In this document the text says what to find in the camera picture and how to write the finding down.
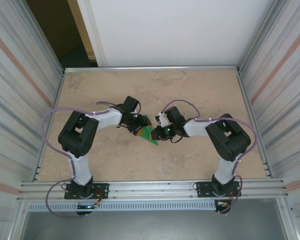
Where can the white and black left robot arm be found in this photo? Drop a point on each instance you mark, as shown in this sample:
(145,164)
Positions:
(81,167)

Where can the grey metal sheet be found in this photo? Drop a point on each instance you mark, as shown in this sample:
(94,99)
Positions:
(150,225)

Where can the small electronics module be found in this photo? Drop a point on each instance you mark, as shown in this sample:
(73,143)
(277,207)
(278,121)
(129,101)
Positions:
(222,205)
(86,206)

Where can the beige door jamb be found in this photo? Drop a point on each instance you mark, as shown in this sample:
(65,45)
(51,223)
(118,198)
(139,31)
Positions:
(82,30)

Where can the translucent ribbed side panel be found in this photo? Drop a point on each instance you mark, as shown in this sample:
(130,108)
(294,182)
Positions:
(285,75)
(15,75)

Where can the aluminium table edge rail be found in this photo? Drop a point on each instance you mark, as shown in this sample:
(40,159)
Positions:
(58,95)
(245,95)
(150,69)

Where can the wide aluminium mounting rail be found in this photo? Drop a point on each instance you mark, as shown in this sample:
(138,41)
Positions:
(150,191)

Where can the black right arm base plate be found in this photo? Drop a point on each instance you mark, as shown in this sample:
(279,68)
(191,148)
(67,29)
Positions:
(202,190)

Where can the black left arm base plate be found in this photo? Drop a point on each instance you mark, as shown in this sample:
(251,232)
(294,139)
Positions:
(102,191)

